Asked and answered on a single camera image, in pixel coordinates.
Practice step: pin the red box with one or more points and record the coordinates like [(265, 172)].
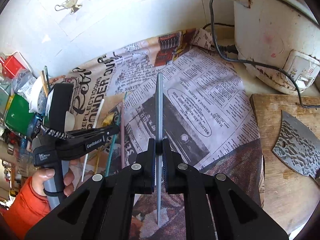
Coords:
[(12, 63)]

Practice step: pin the wooden cutting board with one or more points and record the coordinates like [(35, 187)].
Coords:
[(290, 198)]

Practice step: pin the dark green chopstick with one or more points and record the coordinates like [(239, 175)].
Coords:
[(47, 78)]

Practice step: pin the orange sleeve forearm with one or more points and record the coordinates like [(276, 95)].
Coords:
[(27, 210)]

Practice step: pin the green plastic container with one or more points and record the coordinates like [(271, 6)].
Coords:
[(18, 117)]

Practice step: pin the yellow wooden chopstick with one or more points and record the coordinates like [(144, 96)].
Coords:
[(45, 83)]

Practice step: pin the plastic bag packet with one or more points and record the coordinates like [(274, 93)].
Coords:
[(22, 77)]

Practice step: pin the pink chopstick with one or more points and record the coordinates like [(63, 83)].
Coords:
[(122, 135)]

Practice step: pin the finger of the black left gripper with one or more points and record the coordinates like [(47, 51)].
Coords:
[(86, 133)]

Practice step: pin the steel cleaver knife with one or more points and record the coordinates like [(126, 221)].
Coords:
[(297, 147)]

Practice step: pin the white perforated strainer bowl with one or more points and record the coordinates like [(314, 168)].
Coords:
[(37, 98)]

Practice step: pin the person's left hand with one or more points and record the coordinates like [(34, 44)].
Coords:
[(36, 182)]

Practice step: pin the teal chopstick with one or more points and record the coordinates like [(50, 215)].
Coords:
[(107, 170)]

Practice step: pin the white chopstick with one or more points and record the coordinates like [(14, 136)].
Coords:
[(94, 126)]

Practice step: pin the white rice cooker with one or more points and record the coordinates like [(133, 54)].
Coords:
[(280, 33)]

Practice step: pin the white ceramic cup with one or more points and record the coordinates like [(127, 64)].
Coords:
[(69, 122)]

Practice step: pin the newspaper print tablecloth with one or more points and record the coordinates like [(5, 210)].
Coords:
[(207, 116)]

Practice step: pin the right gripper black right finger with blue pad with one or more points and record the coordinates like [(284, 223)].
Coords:
[(215, 207)]

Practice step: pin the grey chopstick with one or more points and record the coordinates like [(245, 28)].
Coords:
[(159, 138)]

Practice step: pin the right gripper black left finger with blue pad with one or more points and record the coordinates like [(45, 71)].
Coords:
[(100, 208)]

